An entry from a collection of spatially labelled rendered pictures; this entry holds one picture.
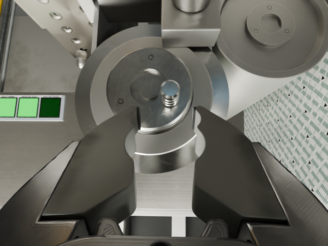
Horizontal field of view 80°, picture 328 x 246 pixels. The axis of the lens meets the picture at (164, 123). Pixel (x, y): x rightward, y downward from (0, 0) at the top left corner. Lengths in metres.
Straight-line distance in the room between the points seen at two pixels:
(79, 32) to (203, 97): 0.40
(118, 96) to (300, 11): 0.21
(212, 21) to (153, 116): 0.09
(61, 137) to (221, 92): 0.47
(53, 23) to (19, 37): 1.92
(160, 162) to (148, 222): 0.45
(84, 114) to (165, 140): 0.08
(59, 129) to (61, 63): 1.55
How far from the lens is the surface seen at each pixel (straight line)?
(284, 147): 0.32
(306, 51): 0.25
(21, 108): 0.65
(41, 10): 0.51
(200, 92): 0.19
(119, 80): 0.18
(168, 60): 0.18
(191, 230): 0.63
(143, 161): 0.18
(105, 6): 0.25
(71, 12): 0.48
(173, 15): 0.19
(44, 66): 2.18
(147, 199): 0.52
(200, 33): 0.19
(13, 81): 2.28
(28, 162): 0.63
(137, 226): 0.63
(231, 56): 0.21
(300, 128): 0.29
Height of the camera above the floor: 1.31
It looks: 9 degrees down
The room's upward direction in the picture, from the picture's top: 179 degrees counter-clockwise
